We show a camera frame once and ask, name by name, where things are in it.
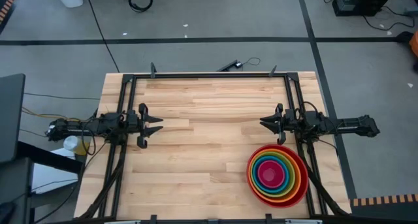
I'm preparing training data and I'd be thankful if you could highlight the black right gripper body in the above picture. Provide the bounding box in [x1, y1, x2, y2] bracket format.
[275, 103, 299, 146]

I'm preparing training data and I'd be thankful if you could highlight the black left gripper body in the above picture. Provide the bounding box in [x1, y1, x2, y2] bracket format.
[126, 103, 150, 150]

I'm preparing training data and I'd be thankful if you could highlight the small pink plastic bowl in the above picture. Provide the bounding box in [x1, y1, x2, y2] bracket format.
[257, 159, 286, 190]

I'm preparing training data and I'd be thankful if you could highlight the blue plastic bowl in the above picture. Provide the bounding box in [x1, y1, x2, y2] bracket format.
[255, 155, 291, 194]

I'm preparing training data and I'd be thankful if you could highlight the green plastic bowl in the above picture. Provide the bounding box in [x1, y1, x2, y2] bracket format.
[252, 152, 297, 199]

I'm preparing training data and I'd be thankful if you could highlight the orange plastic bowl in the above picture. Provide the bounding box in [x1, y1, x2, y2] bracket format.
[249, 148, 304, 204]

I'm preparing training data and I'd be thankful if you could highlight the clear bottle with yellow liquid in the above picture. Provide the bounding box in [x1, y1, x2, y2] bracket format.
[63, 135, 91, 157]

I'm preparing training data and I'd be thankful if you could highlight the large red plastic bowl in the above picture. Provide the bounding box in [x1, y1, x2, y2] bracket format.
[246, 144, 310, 209]

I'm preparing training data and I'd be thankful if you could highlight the black side desk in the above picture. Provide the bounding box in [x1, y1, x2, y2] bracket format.
[16, 141, 83, 174]

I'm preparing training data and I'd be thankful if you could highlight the white paper sheet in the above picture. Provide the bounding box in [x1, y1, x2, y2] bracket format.
[31, 148, 80, 195]

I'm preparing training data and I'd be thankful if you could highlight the orange black hazard striped mat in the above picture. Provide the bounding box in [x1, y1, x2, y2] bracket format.
[349, 193, 418, 224]

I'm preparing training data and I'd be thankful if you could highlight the dark grey monitor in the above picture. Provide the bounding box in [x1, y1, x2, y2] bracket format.
[0, 73, 27, 165]

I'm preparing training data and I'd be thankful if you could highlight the black equipment box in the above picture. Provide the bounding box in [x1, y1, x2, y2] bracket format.
[330, 0, 398, 18]

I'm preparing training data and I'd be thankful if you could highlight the orange and black object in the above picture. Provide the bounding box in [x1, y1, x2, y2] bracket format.
[396, 31, 418, 58]

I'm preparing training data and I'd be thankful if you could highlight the orange black hazard striped ramp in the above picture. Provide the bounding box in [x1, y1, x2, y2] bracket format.
[0, 0, 22, 34]

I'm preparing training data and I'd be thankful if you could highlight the black power strip with cable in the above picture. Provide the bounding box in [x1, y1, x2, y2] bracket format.
[216, 57, 261, 72]

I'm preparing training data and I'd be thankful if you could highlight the black aluminium table frame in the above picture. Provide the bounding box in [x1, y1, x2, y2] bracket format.
[80, 72, 352, 224]

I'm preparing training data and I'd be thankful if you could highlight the thin black cable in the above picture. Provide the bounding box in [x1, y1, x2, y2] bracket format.
[24, 92, 101, 101]

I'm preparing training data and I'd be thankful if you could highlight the long black floor cable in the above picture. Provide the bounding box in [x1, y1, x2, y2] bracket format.
[83, 0, 121, 73]

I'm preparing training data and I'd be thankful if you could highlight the yellow cable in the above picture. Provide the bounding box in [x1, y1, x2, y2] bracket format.
[21, 106, 81, 122]

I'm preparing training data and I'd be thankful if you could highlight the coiled black cable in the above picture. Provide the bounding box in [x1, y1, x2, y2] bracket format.
[127, 0, 154, 13]

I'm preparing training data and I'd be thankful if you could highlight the black tangled floor cable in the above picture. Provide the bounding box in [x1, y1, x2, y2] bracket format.
[362, 5, 411, 31]

